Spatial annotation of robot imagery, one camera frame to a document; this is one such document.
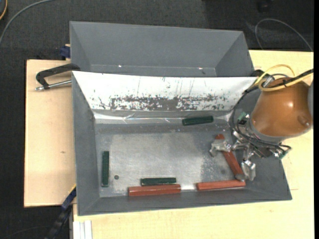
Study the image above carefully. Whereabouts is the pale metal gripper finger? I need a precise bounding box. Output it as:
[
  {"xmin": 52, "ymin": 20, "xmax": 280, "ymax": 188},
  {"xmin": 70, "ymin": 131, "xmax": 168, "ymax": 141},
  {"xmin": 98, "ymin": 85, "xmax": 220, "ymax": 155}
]
[
  {"xmin": 209, "ymin": 139, "xmax": 234, "ymax": 157},
  {"xmin": 235, "ymin": 159, "xmax": 257, "ymax": 182}
]

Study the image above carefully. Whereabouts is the red-brown flat block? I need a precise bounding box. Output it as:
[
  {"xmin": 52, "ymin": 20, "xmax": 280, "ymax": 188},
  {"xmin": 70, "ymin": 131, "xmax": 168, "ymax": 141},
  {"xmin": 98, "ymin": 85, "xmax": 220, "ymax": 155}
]
[
  {"xmin": 128, "ymin": 183, "xmax": 182, "ymax": 197},
  {"xmin": 195, "ymin": 179, "xmax": 247, "ymax": 191},
  {"xmin": 215, "ymin": 133, "xmax": 245, "ymax": 181}
]

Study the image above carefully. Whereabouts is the dark green flat block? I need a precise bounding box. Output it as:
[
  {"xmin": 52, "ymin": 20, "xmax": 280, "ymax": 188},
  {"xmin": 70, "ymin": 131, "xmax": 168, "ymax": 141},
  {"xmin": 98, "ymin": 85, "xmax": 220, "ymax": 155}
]
[
  {"xmin": 101, "ymin": 150, "xmax": 110, "ymax": 188},
  {"xmin": 140, "ymin": 177, "xmax": 177, "ymax": 187},
  {"xmin": 181, "ymin": 115, "xmax": 214, "ymax": 126}
]

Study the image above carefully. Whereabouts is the grey metal bin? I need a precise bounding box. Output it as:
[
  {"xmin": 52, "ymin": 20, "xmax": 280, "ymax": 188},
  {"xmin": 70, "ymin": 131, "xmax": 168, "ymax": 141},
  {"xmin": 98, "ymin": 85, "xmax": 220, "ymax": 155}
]
[{"xmin": 69, "ymin": 20, "xmax": 293, "ymax": 216}]

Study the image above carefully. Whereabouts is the pale wood flat board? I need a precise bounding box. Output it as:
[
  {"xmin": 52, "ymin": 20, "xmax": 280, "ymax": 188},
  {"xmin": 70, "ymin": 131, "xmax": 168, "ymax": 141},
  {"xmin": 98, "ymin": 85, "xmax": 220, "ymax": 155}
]
[{"xmin": 23, "ymin": 59, "xmax": 77, "ymax": 208}]

